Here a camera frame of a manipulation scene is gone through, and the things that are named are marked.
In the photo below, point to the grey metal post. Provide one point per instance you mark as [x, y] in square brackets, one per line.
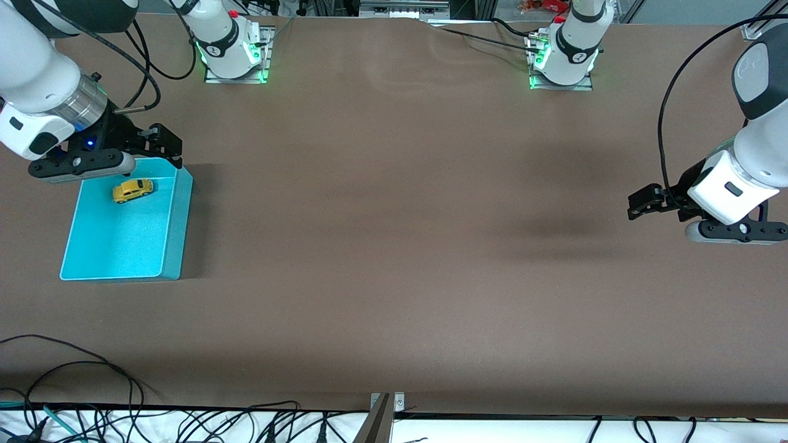
[375, 427]

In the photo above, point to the silver metal bracket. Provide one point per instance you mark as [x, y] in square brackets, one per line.
[399, 401]

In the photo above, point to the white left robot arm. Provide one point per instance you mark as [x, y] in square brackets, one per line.
[763, 147]

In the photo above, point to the orange red packet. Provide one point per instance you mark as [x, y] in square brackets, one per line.
[542, 5]

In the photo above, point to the silver metal box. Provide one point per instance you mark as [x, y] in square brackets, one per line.
[403, 9]

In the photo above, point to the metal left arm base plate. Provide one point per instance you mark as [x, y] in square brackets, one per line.
[578, 87]

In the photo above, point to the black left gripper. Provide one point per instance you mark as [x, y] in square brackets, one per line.
[676, 198]

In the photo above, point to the turquoise plastic bin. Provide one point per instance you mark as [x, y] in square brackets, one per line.
[123, 240]

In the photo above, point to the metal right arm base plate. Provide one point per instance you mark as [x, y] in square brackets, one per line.
[266, 55]

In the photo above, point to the aluminium frame profile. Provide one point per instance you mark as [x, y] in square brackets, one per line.
[628, 11]

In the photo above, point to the yellow beetle toy car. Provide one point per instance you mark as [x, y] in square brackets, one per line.
[130, 191]

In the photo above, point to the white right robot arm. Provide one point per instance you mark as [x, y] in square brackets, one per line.
[31, 74]

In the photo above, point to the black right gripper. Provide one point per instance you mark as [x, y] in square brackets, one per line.
[118, 133]

